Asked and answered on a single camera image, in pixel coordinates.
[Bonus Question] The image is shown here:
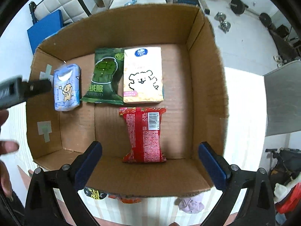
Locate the beige bear tissue pack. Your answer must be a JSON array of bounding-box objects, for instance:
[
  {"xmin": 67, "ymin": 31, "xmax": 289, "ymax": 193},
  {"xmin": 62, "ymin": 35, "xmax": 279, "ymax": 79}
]
[{"xmin": 123, "ymin": 47, "xmax": 164, "ymax": 104}]

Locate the black shoe shine wipes pack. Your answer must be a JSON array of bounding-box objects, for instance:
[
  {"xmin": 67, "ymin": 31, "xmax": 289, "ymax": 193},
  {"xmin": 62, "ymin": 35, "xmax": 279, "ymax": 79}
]
[{"xmin": 84, "ymin": 187, "xmax": 107, "ymax": 200}]

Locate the red snack packet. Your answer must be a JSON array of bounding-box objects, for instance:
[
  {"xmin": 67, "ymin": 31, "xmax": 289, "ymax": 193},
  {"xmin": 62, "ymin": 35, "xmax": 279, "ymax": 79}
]
[{"xmin": 119, "ymin": 107, "xmax": 166, "ymax": 163}]

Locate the red plastic bag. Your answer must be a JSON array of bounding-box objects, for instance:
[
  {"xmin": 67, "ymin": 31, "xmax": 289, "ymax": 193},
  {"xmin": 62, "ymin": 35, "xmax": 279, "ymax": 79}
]
[{"xmin": 275, "ymin": 183, "xmax": 300, "ymax": 214}]

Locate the left hand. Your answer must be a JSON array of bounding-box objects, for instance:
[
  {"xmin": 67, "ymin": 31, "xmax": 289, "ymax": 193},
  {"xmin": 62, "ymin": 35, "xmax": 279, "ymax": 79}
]
[{"xmin": 0, "ymin": 110, "xmax": 19, "ymax": 199}]

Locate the blue folded mat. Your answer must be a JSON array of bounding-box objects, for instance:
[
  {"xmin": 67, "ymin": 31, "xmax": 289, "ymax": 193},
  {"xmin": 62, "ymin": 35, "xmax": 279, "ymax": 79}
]
[{"xmin": 27, "ymin": 10, "xmax": 63, "ymax": 54}]

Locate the cardboard box with blue print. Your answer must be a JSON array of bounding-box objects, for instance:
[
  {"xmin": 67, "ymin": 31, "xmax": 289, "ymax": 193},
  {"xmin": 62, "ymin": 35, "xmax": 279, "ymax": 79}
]
[{"xmin": 26, "ymin": 4, "xmax": 228, "ymax": 197}]

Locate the green wipes packet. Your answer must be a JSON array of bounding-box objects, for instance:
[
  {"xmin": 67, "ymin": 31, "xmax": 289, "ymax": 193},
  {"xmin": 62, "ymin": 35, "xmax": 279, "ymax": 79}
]
[{"xmin": 81, "ymin": 48, "xmax": 124, "ymax": 105}]

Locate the barbell on floor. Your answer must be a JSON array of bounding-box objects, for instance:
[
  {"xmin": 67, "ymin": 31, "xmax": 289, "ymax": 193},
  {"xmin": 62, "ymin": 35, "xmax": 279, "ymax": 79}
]
[{"xmin": 230, "ymin": 0, "xmax": 272, "ymax": 27}]

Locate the orange snack packet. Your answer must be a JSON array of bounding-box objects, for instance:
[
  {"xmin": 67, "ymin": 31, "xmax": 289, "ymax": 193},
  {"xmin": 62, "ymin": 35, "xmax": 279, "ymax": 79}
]
[{"xmin": 108, "ymin": 194, "xmax": 141, "ymax": 204}]

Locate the blue tissue pack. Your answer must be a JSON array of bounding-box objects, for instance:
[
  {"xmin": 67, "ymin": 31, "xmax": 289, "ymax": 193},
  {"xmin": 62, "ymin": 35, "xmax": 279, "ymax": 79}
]
[{"xmin": 53, "ymin": 64, "xmax": 81, "ymax": 112}]

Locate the chrome dumbbell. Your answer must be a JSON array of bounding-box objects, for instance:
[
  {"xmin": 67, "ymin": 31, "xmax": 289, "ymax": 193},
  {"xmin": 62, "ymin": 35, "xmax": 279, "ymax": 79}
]
[{"xmin": 214, "ymin": 12, "xmax": 231, "ymax": 33}]

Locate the grey shell chair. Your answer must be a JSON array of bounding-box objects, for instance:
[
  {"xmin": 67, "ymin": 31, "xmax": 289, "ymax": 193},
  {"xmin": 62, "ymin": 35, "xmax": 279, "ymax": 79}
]
[{"xmin": 264, "ymin": 61, "xmax": 300, "ymax": 136}]

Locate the white goose plush toy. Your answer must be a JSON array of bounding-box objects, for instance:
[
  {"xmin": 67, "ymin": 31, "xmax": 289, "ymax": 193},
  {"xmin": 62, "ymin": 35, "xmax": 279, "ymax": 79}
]
[{"xmin": 274, "ymin": 179, "xmax": 299, "ymax": 202}]

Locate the white padded folding chair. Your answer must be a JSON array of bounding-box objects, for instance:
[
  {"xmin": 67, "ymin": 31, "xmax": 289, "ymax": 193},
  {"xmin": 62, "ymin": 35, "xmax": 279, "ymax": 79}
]
[{"xmin": 29, "ymin": 0, "xmax": 91, "ymax": 25}]

